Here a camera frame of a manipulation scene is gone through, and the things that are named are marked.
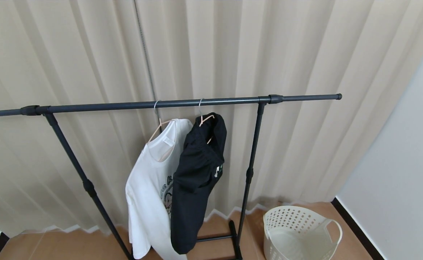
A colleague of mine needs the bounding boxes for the pink clothes hanger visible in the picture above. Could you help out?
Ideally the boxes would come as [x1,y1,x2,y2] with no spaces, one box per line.
[198,98,215,145]
[146,100,178,162]

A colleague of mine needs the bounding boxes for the black garment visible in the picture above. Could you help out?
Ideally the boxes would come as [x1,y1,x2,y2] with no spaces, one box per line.
[171,112,227,255]

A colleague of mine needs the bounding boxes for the white printed t-shirt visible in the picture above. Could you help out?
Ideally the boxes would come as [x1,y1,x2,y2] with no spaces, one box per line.
[125,118,194,260]

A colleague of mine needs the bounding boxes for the black clothes rack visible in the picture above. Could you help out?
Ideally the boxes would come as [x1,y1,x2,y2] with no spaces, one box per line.
[0,93,343,260]

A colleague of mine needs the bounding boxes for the white laundry basket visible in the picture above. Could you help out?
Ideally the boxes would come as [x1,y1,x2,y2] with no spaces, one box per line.
[263,205,343,260]

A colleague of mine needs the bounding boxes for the beige curtain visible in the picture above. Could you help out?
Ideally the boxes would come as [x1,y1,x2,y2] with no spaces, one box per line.
[0,0,423,235]

